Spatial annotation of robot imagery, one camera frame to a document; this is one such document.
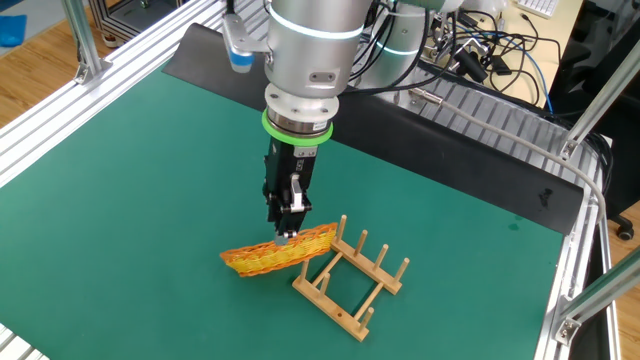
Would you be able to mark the black office chair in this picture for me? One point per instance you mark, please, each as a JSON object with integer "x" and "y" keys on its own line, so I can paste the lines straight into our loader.
{"x": 625, "y": 150}

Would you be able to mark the black aluminium frame stand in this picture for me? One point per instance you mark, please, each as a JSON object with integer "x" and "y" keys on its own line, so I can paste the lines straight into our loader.
{"x": 130, "y": 20}

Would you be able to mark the black rubber barrier strip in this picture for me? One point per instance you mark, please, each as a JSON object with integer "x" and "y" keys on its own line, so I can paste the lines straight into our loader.
{"x": 450, "y": 165}

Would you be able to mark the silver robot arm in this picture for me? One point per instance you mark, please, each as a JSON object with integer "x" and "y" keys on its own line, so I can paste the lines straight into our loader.
{"x": 315, "y": 50}

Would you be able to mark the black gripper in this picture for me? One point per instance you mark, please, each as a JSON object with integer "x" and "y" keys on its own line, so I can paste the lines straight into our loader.
{"x": 280, "y": 165}

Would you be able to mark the wooden peg dish rack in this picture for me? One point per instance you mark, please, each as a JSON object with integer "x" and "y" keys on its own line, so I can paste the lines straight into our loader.
{"x": 329, "y": 308}

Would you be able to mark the white keyboard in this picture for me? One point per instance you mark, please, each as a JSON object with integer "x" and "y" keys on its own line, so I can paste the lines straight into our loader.
{"x": 540, "y": 6}

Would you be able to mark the aluminium profile table frame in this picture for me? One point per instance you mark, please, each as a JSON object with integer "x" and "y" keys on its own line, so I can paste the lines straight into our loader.
{"x": 30, "y": 145}

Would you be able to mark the green table mat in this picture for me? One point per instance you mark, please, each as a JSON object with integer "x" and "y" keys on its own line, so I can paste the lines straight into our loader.
{"x": 150, "y": 300}

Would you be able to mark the silver blue wrist camera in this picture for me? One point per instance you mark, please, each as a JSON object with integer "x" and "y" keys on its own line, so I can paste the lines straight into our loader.
{"x": 240, "y": 45}

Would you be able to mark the beige desk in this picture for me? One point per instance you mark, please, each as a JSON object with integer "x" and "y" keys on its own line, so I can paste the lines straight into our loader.
{"x": 565, "y": 30}

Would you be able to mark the aluminium frame post with bracket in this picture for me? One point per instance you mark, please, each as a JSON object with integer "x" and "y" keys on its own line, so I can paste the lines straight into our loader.
{"x": 600, "y": 105}
{"x": 80, "y": 30}
{"x": 600, "y": 292}

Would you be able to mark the orange yellow wicker basket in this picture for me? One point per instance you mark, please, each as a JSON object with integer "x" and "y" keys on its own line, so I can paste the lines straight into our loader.
{"x": 280, "y": 255}

